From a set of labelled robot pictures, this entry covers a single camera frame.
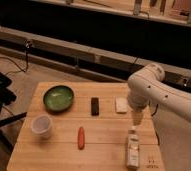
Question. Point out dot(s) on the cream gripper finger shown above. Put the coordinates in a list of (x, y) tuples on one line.
[(137, 117)]

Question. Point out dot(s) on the orange red pepper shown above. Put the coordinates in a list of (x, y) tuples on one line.
[(81, 138)]

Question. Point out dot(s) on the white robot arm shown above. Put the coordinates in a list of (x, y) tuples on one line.
[(147, 84)]

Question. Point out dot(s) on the white rectangular block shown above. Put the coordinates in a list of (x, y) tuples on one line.
[(121, 105)]

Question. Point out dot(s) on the clear plastic bottle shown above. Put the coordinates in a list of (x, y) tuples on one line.
[(132, 158)]

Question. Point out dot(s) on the black rectangular block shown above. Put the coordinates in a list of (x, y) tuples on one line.
[(94, 106)]

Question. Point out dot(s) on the green bowl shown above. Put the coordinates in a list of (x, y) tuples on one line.
[(58, 98)]

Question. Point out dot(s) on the white plastic cup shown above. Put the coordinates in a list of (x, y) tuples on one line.
[(42, 126)]

